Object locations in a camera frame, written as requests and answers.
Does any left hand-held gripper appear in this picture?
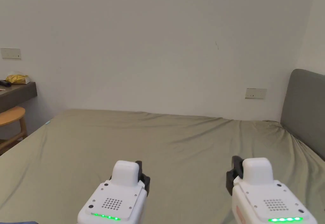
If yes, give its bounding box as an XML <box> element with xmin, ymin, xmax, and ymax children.
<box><xmin>77</xmin><ymin>160</ymin><xmax>151</xmax><ymax>224</ymax></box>

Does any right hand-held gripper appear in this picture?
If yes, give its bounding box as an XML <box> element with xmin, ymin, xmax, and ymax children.
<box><xmin>226</xmin><ymin>155</ymin><xmax>318</xmax><ymax>224</ymax></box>

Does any bed with pale green sheet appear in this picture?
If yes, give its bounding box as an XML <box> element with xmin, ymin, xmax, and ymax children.
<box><xmin>0</xmin><ymin>109</ymin><xmax>325</xmax><ymax>224</ymax></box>

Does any grey padded headboard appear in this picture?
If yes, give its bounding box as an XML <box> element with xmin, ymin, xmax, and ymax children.
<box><xmin>280</xmin><ymin>68</ymin><xmax>325</xmax><ymax>161</ymax></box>

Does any round wooden chair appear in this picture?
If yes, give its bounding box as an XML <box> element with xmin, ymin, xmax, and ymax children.
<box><xmin>0</xmin><ymin>106</ymin><xmax>28</xmax><ymax>156</ymax></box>

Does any white wall socket plate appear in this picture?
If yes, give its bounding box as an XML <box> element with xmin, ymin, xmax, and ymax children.
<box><xmin>0</xmin><ymin>47</ymin><xmax>22</xmax><ymax>60</ymax></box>
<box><xmin>245</xmin><ymin>88</ymin><xmax>267</xmax><ymax>99</ymax></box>

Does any dark wall shelf with items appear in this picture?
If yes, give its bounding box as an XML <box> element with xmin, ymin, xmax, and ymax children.
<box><xmin>0</xmin><ymin>71</ymin><xmax>38</xmax><ymax>114</ymax></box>

